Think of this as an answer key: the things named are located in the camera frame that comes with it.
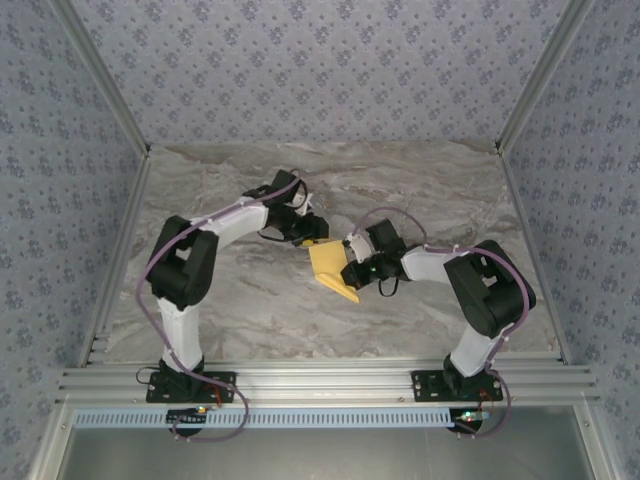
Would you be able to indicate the right aluminium frame post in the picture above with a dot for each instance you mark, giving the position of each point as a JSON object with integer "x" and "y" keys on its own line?
{"x": 545, "y": 75}

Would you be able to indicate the aluminium side rail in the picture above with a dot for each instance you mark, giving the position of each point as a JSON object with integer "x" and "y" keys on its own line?
{"x": 117, "y": 255}
{"x": 535, "y": 255}

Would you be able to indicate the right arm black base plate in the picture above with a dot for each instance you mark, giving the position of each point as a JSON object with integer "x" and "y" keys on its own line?
{"x": 425, "y": 385}

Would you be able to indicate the grey metal sheet panel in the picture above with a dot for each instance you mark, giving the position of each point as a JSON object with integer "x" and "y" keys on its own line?
{"x": 325, "y": 455}

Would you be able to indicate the right aluminium side rail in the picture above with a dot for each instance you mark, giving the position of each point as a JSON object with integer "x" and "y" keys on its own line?
{"x": 535, "y": 255}

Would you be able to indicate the aluminium mounting beam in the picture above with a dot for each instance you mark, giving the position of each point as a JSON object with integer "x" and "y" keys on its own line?
{"x": 325, "y": 382}

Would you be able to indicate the left aluminium frame post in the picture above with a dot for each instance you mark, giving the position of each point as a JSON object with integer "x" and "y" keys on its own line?
{"x": 100, "y": 80}

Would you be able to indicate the left aluminium side rail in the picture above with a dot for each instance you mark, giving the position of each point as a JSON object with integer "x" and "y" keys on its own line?
{"x": 117, "y": 255}

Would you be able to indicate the right small controller board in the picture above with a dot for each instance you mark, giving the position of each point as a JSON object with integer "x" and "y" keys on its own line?
{"x": 467, "y": 416}

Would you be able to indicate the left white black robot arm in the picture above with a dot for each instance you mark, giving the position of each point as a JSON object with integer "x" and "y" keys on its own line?
{"x": 182, "y": 270}

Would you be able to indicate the small controller board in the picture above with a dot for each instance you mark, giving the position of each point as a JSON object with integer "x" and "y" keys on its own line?
{"x": 467, "y": 416}
{"x": 187, "y": 416}

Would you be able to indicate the aluminium frame post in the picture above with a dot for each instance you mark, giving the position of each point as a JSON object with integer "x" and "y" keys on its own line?
{"x": 100, "y": 80}
{"x": 545, "y": 75}

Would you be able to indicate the yellow paper sheet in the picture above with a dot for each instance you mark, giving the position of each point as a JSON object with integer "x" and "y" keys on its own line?
{"x": 327, "y": 262}

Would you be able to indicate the left small controller board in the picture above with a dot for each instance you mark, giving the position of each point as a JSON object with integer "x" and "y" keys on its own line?
{"x": 187, "y": 416}

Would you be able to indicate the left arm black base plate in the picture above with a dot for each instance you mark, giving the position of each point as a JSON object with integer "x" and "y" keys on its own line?
{"x": 225, "y": 381}

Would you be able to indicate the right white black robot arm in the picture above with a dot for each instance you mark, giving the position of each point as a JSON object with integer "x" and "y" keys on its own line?
{"x": 492, "y": 295}

